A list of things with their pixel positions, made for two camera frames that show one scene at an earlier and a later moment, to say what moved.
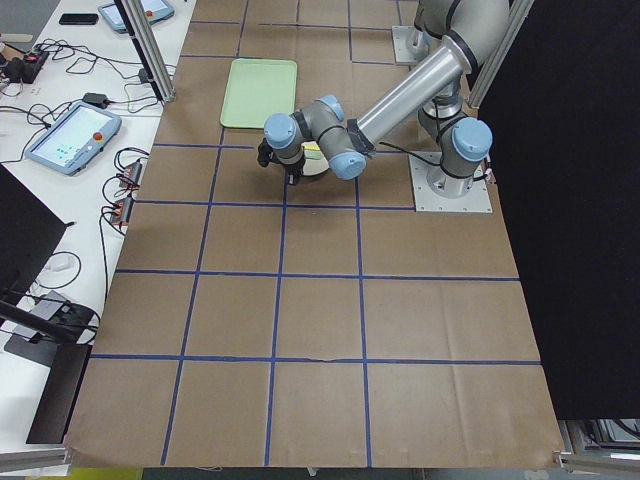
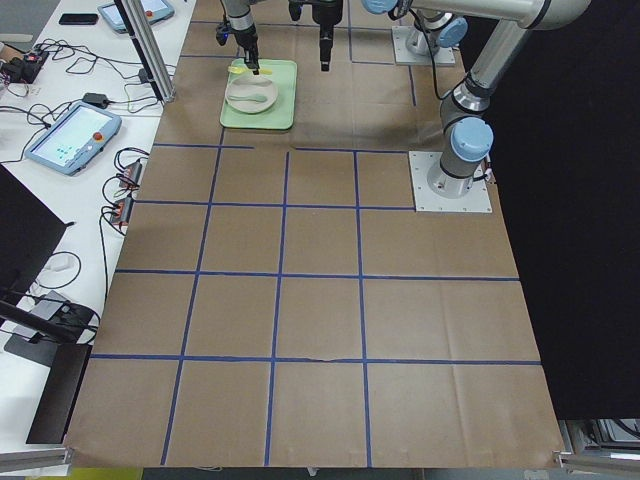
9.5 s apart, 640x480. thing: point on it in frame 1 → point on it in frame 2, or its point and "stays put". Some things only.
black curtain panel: (561, 121) stays put
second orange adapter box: (122, 211) stays put
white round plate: (314, 160) → (251, 94)
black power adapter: (97, 99) stays put
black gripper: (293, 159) → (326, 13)
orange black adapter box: (132, 174) stays put
